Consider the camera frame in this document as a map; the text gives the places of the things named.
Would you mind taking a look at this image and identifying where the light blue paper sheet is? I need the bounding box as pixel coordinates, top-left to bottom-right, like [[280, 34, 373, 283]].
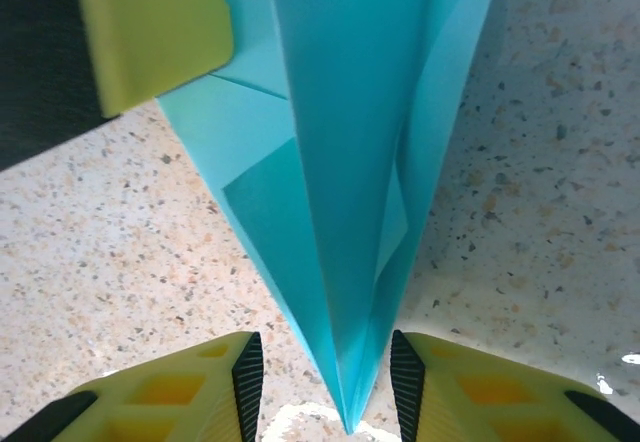
[[157, 0, 506, 436]]

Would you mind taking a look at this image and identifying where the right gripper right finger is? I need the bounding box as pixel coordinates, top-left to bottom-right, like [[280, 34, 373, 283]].
[[389, 330, 640, 442]]

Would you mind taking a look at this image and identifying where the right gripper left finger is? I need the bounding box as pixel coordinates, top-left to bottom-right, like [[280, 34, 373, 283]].
[[0, 331, 265, 442]]

